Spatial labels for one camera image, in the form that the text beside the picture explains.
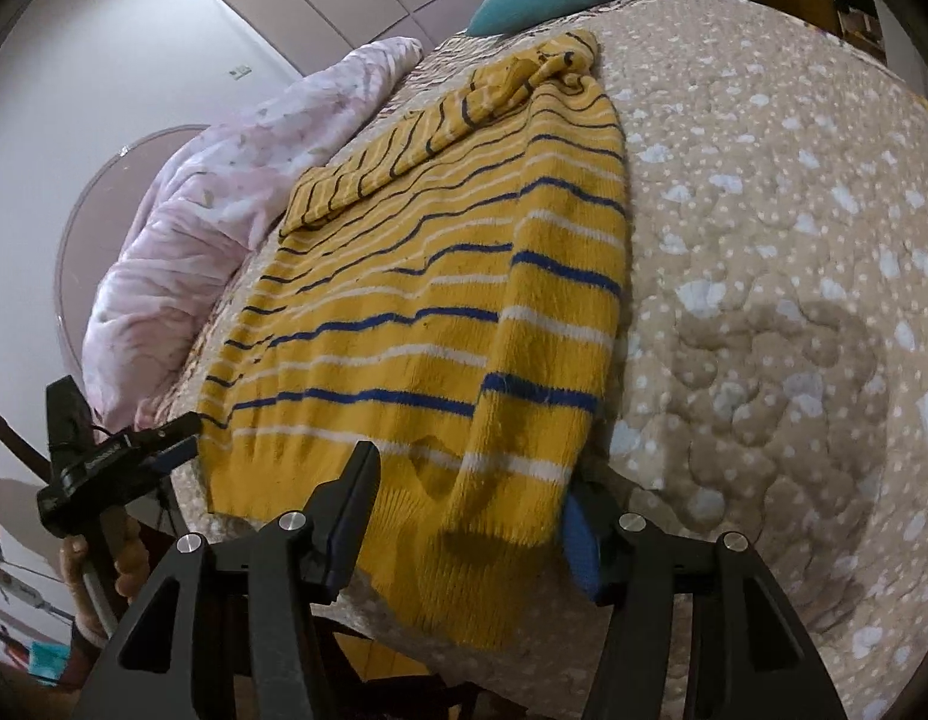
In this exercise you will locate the white light switch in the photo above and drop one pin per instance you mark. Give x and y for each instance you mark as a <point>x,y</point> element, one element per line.
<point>241,73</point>

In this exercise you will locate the person's left hand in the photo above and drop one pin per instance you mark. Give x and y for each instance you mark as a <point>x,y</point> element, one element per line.
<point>126,551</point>

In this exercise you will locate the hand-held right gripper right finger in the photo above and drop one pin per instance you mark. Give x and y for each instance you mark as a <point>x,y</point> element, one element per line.
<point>580,540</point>

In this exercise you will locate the beige quilted bedspread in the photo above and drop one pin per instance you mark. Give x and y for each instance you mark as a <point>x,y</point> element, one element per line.
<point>771,240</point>

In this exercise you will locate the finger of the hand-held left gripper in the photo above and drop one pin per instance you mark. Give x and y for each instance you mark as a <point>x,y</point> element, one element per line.
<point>175,456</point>
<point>168,429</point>

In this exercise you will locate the yellow striped sweater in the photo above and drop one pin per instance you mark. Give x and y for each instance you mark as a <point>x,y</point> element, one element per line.
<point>434,315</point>

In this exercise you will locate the pink floral duvet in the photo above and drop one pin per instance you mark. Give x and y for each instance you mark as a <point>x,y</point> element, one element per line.
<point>194,240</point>

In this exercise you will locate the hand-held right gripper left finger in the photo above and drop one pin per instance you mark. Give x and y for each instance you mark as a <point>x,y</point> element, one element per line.
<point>350,521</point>

